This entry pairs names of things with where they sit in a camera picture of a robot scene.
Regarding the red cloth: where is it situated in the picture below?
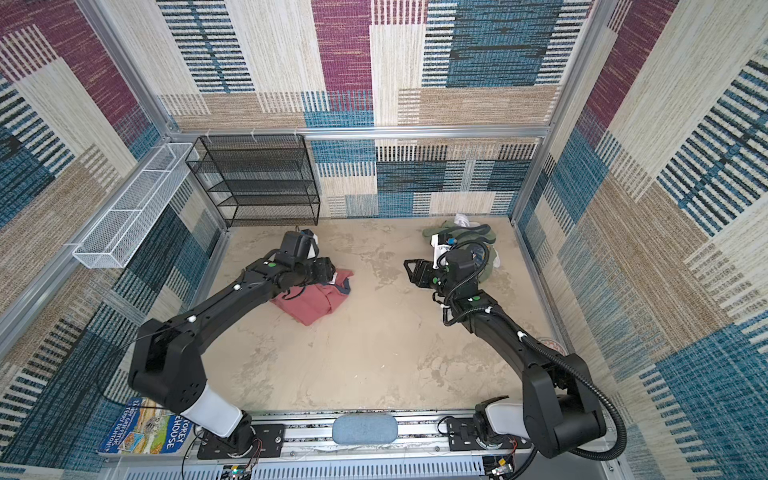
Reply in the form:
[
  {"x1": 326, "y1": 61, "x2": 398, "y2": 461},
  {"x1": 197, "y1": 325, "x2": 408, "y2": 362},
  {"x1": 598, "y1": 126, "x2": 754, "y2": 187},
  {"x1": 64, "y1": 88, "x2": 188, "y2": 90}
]
[{"x1": 271, "y1": 269, "x2": 354, "y2": 326}]

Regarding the colourful children's book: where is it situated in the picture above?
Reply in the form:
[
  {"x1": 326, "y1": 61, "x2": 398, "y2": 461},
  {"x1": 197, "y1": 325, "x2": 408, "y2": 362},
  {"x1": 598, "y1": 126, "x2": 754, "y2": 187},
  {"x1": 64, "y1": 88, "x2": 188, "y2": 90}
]
[{"x1": 97, "y1": 397, "x2": 195, "y2": 457}]

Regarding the blue oval pad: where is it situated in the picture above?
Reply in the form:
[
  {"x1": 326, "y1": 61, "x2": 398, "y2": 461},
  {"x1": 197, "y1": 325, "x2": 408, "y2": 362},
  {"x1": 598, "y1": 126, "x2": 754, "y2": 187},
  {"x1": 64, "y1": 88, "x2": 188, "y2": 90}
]
[{"x1": 332, "y1": 413, "x2": 398, "y2": 445}]

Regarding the white wire mesh basket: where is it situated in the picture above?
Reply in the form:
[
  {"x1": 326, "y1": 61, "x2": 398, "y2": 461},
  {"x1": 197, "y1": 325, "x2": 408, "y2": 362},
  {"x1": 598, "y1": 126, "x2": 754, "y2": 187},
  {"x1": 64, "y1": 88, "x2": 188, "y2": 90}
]
[{"x1": 73, "y1": 143, "x2": 192, "y2": 269}]

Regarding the black corrugated cable conduit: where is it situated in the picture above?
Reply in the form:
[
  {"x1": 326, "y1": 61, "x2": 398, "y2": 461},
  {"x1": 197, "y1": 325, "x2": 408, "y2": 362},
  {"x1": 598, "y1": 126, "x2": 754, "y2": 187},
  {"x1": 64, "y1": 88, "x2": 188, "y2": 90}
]
[{"x1": 436, "y1": 239, "x2": 628, "y2": 480}]

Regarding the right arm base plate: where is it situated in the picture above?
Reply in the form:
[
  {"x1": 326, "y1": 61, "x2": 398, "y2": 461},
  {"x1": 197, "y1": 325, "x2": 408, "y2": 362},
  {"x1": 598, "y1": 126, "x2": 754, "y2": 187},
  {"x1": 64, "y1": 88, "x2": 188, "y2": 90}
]
[{"x1": 436, "y1": 416, "x2": 532, "y2": 452}]

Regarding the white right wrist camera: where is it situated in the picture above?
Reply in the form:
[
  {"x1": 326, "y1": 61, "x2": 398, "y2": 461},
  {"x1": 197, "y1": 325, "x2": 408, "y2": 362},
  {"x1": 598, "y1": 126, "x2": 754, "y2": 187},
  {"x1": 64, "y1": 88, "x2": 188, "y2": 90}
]
[{"x1": 430, "y1": 233, "x2": 456, "y2": 263}]

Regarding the green cloth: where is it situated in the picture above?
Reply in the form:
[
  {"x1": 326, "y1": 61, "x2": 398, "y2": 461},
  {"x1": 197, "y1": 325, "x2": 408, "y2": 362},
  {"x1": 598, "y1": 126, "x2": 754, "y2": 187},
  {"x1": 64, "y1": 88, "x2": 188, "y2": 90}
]
[{"x1": 422, "y1": 220, "x2": 499, "y2": 283}]

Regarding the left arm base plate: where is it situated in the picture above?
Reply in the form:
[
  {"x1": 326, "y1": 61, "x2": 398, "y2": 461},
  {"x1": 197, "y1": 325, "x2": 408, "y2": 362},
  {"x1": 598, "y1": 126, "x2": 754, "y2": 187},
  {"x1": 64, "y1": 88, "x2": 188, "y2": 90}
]
[{"x1": 196, "y1": 424, "x2": 285, "y2": 460}]

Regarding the black wire mesh shelf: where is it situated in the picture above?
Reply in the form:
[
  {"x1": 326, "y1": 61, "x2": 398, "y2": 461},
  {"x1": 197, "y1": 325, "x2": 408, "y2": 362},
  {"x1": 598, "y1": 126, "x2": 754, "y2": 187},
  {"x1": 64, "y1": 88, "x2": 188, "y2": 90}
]
[{"x1": 185, "y1": 134, "x2": 321, "y2": 228}]

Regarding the white cloth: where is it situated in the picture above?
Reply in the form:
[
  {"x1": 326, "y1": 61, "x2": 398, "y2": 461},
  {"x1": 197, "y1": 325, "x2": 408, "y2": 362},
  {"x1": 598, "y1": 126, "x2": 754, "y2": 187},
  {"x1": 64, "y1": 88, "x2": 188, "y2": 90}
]
[{"x1": 453, "y1": 213, "x2": 479, "y2": 228}]

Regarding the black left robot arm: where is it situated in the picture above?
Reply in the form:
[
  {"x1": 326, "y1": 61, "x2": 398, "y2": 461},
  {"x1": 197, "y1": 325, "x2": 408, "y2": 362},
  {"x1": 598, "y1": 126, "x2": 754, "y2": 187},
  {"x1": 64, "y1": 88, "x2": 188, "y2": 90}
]
[{"x1": 127, "y1": 229, "x2": 336, "y2": 458}]

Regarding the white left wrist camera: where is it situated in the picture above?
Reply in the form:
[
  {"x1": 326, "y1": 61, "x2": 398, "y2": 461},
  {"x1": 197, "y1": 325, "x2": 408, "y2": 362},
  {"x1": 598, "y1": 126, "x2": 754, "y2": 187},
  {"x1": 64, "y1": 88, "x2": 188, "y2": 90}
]
[{"x1": 299, "y1": 229, "x2": 319, "y2": 258}]

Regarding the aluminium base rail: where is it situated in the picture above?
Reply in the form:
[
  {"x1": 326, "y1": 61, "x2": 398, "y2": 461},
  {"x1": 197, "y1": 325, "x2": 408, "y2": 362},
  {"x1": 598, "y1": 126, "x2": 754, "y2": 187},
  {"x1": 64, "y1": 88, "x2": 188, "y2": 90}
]
[{"x1": 99, "y1": 410, "x2": 614, "y2": 479}]

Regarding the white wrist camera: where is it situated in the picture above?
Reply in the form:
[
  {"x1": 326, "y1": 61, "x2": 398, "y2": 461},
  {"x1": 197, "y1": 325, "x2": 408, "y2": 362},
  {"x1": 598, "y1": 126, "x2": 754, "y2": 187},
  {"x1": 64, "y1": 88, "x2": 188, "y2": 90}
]
[
  {"x1": 299, "y1": 229, "x2": 319, "y2": 258},
  {"x1": 430, "y1": 233, "x2": 456, "y2": 263}
]

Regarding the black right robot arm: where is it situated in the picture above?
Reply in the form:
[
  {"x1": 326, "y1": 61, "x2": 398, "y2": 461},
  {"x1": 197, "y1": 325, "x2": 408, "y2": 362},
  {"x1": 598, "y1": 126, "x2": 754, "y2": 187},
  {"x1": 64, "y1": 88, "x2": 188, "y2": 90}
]
[{"x1": 403, "y1": 248, "x2": 607, "y2": 458}]

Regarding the clear tape roll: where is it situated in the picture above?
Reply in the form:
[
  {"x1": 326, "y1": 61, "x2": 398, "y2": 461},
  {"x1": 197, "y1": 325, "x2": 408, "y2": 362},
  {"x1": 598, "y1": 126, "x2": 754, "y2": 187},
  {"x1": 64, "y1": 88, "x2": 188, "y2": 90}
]
[{"x1": 540, "y1": 338, "x2": 569, "y2": 356}]

